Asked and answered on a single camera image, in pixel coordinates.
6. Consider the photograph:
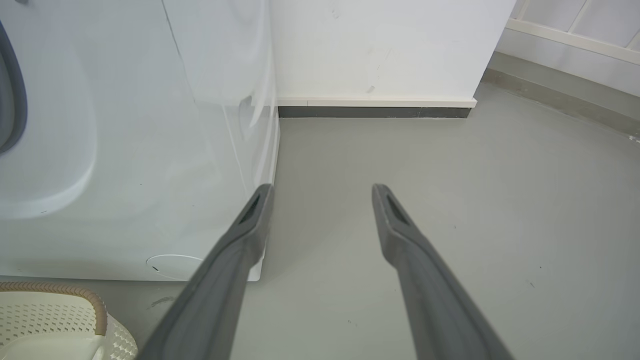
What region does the cream window frame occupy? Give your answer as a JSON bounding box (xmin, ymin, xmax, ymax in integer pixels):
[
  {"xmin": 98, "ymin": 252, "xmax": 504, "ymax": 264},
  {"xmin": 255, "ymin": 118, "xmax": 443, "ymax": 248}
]
[{"xmin": 506, "ymin": 0, "xmax": 640, "ymax": 66}]

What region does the white perforated laundry basket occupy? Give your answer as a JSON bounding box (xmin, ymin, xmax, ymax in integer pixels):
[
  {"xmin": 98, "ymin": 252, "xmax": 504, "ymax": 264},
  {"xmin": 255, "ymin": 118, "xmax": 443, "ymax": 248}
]
[{"xmin": 0, "ymin": 281, "xmax": 138, "ymax": 360}]

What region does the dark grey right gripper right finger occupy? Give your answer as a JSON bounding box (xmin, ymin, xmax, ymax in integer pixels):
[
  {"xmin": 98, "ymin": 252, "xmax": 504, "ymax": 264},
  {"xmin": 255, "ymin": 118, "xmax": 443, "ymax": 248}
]
[{"xmin": 371, "ymin": 183, "xmax": 515, "ymax": 360}]

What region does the grey rubber door seal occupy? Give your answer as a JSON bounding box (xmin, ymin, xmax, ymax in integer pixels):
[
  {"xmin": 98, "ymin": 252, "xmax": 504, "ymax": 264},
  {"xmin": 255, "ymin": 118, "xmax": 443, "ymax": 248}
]
[{"xmin": 0, "ymin": 22, "xmax": 28, "ymax": 154}]

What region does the white washing machine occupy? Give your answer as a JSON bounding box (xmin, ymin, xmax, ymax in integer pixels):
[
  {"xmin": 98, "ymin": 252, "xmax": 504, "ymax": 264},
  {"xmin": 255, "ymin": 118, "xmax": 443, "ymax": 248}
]
[{"xmin": 0, "ymin": 0, "xmax": 281, "ymax": 282}]

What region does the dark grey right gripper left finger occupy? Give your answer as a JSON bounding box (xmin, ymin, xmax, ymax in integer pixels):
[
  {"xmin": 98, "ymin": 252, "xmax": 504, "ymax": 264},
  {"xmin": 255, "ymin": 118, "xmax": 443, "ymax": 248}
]
[{"xmin": 136, "ymin": 183, "xmax": 275, "ymax": 360}]

